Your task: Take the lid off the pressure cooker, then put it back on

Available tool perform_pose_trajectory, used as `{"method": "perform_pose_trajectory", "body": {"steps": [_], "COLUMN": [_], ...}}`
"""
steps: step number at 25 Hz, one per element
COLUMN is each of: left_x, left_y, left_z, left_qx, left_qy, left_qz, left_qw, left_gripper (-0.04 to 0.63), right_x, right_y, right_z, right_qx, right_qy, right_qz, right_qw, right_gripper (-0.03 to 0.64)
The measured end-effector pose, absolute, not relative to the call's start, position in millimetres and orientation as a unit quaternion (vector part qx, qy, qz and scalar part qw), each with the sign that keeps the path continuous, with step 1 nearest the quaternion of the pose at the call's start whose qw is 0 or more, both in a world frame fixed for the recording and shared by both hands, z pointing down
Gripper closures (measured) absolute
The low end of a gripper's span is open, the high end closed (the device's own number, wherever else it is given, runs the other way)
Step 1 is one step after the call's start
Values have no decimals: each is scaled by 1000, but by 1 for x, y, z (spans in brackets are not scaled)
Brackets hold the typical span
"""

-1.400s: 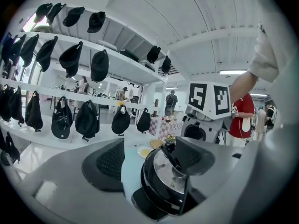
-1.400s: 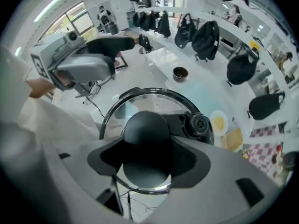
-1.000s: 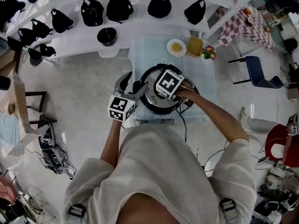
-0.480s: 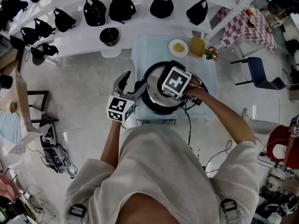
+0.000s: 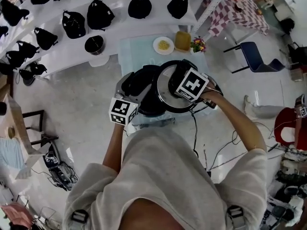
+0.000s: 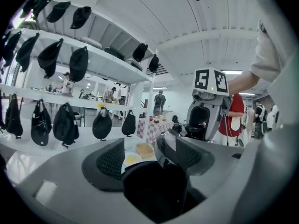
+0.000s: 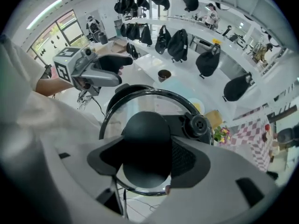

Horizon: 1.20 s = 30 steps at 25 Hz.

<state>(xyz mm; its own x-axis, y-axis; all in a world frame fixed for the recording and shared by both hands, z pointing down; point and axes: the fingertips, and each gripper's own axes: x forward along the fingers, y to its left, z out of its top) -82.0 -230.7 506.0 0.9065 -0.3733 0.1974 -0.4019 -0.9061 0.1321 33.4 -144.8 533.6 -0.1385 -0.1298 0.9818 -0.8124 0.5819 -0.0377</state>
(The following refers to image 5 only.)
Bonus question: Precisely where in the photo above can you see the black pressure cooker pot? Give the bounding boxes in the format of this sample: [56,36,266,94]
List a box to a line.
[122,65,173,116]

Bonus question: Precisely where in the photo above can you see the table with red checked cloth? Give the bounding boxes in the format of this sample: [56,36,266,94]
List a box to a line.
[206,0,270,37]

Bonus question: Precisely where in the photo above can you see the pink chair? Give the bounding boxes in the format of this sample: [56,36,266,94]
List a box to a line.
[0,204,33,230]

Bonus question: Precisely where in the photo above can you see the black inner pot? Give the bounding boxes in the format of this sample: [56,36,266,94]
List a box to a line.
[84,35,106,57]

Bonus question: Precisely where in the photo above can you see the grey strap with black buckle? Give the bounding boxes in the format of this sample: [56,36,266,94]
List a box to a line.
[226,205,245,219]
[71,209,90,224]

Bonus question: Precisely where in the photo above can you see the idle hand-held gripper with cables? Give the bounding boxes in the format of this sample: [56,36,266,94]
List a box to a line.
[43,144,79,191]

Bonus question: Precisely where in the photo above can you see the person's beige shirt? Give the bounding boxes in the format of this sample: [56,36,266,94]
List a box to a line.
[62,127,268,230]

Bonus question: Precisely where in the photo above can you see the black silver pressure cooker lid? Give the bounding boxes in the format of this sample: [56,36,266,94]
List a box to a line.
[156,59,218,114]

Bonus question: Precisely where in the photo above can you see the yellow rectangular container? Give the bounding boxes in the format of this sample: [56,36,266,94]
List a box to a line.
[174,31,192,52]

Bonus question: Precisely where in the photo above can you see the person's left forearm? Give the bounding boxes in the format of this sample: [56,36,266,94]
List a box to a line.
[102,123,127,174]

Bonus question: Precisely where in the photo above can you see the person's right forearm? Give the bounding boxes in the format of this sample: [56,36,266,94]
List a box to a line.
[208,95,268,153]

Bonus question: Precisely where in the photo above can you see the white plate with yellow food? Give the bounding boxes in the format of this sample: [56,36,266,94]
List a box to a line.
[153,36,175,55]

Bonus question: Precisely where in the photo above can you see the pile of bags and gear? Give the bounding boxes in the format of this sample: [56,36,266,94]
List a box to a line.
[263,149,307,230]

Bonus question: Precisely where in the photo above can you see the table with pale blue cloth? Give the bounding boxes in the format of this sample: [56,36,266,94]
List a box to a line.
[118,34,210,124]

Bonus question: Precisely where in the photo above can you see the dark blue chair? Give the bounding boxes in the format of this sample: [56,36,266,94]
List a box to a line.
[224,41,286,74]

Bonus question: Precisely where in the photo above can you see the pale blue checked cloth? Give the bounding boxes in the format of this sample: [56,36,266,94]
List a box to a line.
[0,138,26,170]

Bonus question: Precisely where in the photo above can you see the wooden table with black legs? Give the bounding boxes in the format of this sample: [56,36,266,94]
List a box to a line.
[0,93,59,180]

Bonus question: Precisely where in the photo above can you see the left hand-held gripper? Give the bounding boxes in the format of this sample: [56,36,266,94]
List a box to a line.
[109,71,155,126]

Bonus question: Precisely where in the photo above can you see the person's pale trousers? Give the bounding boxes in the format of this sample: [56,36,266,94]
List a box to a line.
[133,118,177,131]

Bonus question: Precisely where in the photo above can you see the person's right hand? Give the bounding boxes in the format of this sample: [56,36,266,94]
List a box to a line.
[202,81,224,101]

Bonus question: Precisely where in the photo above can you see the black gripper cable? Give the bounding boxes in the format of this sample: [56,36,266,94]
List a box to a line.
[190,104,243,174]

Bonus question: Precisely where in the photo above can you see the small pot of flowers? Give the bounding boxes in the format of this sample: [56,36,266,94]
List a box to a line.
[190,37,207,54]

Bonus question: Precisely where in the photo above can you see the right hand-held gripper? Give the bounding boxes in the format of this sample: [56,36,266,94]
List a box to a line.
[175,67,218,110]

